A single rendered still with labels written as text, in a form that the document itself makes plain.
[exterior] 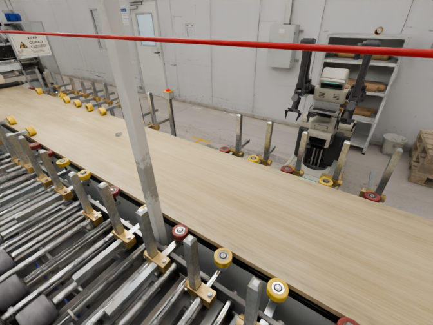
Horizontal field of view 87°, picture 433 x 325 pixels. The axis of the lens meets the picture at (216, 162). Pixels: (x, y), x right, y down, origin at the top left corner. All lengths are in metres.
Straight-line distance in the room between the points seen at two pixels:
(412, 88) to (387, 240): 3.09
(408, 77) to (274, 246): 3.44
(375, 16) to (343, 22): 0.38
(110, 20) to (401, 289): 1.36
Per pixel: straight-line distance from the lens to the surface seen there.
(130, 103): 0.87
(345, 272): 1.15
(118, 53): 0.83
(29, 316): 1.23
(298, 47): 0.34
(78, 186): 1.42
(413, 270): 1.30
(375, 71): 4.13
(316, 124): 2.47
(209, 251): 1.23
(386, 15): 4.09
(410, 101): 4.24
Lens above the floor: 1.78
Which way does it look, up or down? 33 degrees down
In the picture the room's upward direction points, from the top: 1 degrees counter-clockwise
